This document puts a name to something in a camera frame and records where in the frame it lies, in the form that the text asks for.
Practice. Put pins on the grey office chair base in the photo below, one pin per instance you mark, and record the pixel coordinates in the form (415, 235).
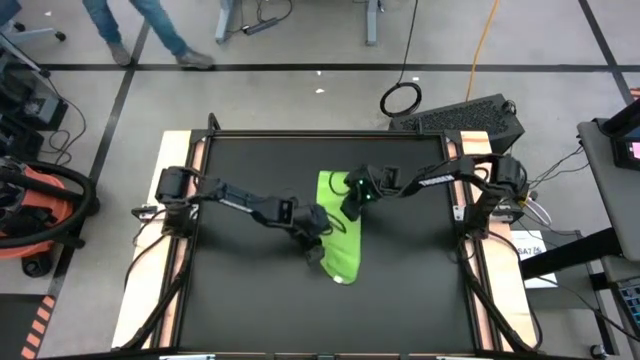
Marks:
(30, 35)

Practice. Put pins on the grey desk leg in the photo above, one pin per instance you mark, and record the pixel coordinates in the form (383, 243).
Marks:
(371, 22)
(225, 22)

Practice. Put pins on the grey side table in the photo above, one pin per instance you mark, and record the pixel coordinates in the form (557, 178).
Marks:
(615, 200)

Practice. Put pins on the black equipment box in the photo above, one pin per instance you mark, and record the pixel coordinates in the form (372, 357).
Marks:
(30, 100)

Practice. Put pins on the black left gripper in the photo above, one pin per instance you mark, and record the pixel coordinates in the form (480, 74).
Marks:
(312, 225)

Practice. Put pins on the orange vacuum cleaner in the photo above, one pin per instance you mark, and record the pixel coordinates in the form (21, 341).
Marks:
(50, 200)

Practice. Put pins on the black power strip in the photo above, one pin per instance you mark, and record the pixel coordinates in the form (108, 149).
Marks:
(260, 26)

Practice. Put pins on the green microfibre towel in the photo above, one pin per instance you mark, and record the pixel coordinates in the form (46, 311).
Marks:
(342, 250)

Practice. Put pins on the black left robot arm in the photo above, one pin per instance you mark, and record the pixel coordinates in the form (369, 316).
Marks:
(240, 202)

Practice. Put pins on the black device with pink screen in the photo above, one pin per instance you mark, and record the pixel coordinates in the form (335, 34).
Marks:
(625, 145)

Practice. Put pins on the white paper sheet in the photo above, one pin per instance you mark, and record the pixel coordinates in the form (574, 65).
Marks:
(542, 280)

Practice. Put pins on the person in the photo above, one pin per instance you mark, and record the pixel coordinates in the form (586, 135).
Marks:
(160, 25)

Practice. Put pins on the keypad with blue keys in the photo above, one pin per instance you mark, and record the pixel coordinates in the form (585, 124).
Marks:
(631, 302)

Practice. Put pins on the black caster wheel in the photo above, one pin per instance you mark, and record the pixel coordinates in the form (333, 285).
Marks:
(598, 351)

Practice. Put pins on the black perforated computer tower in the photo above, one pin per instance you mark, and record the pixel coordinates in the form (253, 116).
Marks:
(460, 120)

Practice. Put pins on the orange black hazard mat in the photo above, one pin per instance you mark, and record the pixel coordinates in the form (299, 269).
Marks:
(20, 325)

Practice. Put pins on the black table mat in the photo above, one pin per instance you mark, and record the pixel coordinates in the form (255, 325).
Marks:
(400, 300)

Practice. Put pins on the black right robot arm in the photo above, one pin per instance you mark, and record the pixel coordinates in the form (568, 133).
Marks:
(435, 181)

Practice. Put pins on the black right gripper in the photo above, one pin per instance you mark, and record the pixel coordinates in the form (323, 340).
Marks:
(367, 187)

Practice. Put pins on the black metal beam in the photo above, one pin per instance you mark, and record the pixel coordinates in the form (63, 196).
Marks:
(570, 255)

